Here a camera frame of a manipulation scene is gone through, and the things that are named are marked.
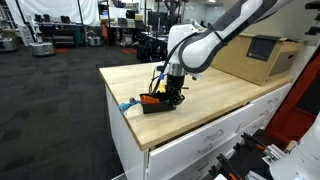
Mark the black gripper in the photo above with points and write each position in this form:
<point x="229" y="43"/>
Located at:
<point x="173" y="88"/>

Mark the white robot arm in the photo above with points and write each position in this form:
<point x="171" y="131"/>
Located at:
<point x="191" y="51"/>

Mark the white round mobile robot base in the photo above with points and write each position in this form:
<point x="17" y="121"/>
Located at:
<point x="38" y="46"/>

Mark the white drawer cabinet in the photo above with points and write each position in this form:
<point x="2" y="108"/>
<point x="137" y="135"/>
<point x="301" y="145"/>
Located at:
<point x="191" y="155"/>

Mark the large cardboard box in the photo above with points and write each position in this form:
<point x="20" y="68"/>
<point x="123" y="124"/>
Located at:
<point x="259" y="59"/>

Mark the white backdrop screen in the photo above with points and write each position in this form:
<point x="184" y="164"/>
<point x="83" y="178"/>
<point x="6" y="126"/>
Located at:
<point x="79" y="11"/>

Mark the black desk with monitors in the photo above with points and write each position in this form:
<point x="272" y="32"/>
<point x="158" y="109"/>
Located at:
<point x="61" y="31"/>

